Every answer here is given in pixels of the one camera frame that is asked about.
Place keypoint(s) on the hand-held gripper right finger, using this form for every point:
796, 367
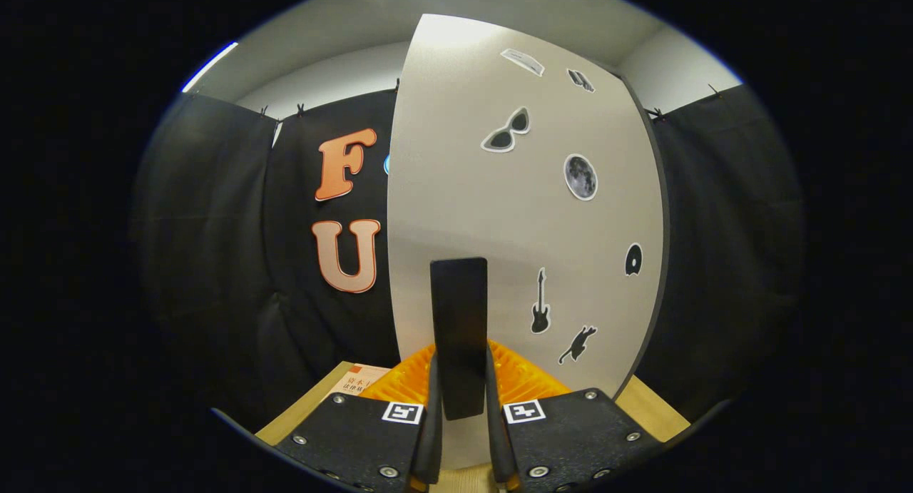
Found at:
497, 443

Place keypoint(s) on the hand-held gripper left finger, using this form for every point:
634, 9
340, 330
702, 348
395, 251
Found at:
428, 443

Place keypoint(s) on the black backdrop cloth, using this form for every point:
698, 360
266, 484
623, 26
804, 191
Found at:
214, 265

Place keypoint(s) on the ceiling light strip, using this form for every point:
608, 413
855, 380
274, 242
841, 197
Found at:
210, 66

